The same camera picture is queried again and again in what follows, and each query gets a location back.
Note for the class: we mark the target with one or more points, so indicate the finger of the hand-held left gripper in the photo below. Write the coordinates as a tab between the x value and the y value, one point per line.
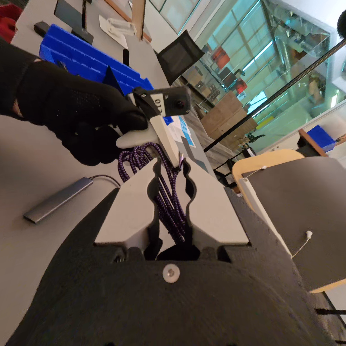
166	140

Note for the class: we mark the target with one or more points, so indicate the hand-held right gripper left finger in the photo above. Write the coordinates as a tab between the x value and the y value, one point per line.
129	213

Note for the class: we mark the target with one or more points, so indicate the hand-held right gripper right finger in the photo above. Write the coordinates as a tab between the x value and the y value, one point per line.
216	216

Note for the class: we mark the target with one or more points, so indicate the blue plastic bin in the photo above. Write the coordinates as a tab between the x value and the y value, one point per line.
81	59
320	137

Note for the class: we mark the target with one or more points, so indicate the person's left hand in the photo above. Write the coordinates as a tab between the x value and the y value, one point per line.
67	102

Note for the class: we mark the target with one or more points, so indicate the printed paper sheet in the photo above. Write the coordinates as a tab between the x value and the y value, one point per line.
183	132

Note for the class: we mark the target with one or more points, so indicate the white tablet stand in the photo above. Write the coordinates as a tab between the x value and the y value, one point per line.
252	200
116	29

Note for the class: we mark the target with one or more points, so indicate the black mesh office chair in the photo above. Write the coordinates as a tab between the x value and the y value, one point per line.
178	56

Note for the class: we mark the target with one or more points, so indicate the wooden board with dark panel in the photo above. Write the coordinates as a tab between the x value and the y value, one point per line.
310	202

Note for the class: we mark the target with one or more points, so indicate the wooden desk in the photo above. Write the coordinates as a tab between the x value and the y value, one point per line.
308	140

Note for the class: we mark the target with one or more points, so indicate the dark flat panel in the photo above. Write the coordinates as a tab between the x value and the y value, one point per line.
70	19

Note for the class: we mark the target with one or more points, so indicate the small black device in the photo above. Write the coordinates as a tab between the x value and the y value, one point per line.
42	29

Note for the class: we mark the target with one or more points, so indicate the red plastic bin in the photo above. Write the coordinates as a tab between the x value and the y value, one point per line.
9	24

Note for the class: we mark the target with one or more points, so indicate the red printer enclosure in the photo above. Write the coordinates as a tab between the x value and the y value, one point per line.
220	58
241	86

